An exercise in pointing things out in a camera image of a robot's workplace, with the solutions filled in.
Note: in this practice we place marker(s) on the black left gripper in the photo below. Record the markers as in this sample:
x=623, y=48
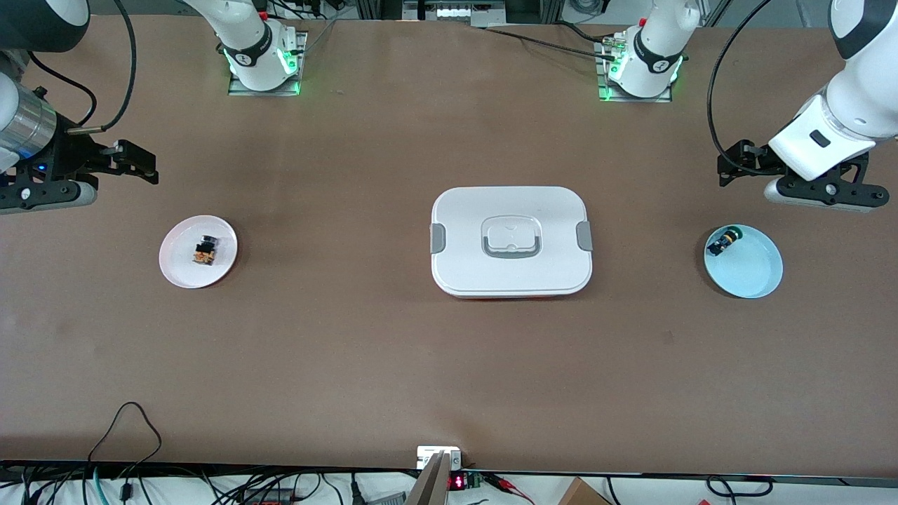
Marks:
x=759, y=164

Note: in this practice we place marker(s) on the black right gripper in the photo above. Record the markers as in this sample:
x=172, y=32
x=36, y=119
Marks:
x=70, y=154

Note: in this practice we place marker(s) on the orange black switch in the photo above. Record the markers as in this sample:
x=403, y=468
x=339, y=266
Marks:
x=204, y=252

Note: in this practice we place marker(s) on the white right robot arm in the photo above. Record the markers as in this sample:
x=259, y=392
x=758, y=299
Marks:
x=252, y=49

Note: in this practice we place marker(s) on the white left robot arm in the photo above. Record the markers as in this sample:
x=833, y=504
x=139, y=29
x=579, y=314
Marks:
x=856, y=105

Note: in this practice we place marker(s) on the white lunch box grey clips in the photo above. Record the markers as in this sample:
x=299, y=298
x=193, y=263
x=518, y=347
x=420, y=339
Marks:
x=512, y=270

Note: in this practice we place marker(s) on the brown cardboard box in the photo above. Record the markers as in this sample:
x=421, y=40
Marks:
x=582, y=494

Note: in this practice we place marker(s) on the light blue round plate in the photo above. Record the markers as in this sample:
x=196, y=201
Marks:
x=754, y=270

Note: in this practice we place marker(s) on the pink round plate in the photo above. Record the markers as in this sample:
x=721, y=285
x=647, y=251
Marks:
x=182, y=270

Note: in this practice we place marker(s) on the small white block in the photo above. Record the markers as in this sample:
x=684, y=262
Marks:
x=428, y=456

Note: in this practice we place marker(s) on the grey power adapter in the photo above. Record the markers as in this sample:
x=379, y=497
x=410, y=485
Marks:
x=386, y=499

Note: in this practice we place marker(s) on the red digit display board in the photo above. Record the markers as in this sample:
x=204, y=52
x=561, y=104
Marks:
x=457, y=482

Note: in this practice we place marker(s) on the green black switch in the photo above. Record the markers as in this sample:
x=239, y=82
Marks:
x=726, y=242

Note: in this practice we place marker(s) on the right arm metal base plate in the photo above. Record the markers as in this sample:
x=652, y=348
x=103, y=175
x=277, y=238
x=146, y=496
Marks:
x=242, y=90

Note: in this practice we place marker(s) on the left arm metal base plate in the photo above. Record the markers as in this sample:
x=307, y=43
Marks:
x=601, y=91

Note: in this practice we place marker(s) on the silver aluminium frame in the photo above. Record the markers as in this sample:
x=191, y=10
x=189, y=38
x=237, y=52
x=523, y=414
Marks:
x=491, y=10

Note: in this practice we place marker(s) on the grey metal post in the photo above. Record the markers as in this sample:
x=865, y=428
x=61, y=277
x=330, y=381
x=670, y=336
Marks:
x=428, y=491

